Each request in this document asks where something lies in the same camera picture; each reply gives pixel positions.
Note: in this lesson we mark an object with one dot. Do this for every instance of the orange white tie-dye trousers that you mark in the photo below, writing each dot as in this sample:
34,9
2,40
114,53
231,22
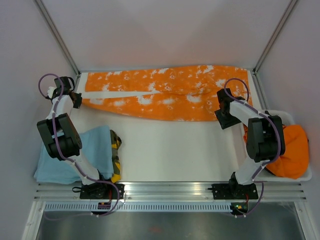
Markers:
185,93

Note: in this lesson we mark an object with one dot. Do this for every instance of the right aluminium frame post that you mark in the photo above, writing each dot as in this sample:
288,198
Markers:
292,4

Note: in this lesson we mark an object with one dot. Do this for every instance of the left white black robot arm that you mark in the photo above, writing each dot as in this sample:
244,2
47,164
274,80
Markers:
62,141

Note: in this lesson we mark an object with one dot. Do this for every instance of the aluminium frame post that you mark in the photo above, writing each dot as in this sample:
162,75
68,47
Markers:
292,4
56,35

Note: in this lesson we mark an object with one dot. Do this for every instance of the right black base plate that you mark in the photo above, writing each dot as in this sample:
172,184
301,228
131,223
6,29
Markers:
224,191

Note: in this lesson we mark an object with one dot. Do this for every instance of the plain orange garment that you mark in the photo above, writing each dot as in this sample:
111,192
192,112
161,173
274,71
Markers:
292,150

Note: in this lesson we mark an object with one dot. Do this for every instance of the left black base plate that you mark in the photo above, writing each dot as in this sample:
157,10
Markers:
96,191

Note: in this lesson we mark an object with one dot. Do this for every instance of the camouflage yellow folded trousers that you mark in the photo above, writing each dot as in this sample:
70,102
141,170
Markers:
116,143

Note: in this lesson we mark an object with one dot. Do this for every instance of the white slotted cable duct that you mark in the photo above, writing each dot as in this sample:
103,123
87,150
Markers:
224,207

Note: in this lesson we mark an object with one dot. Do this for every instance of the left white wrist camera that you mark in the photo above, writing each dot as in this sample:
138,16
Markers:
50,92

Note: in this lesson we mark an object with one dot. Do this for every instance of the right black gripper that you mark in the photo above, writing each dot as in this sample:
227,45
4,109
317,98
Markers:
226,123

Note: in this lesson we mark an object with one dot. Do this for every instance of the light blue folded trousers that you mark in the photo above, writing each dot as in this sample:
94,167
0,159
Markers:
96,147

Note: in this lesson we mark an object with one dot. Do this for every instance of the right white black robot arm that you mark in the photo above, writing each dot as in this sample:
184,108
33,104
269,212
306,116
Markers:
247,114

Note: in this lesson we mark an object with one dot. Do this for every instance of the white plastic laundry basket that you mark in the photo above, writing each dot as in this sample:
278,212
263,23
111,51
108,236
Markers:
266,176

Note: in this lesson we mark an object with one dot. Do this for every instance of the left aluminium frame post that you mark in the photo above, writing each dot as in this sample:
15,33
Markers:
56,35

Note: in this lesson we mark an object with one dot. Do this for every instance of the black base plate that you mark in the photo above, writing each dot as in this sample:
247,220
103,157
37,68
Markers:
224,191
96,191

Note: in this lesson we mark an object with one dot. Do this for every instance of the aluminium mounting rail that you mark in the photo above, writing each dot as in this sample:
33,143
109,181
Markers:
173,192

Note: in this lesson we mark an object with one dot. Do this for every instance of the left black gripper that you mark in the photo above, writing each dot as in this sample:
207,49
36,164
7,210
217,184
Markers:
79,101

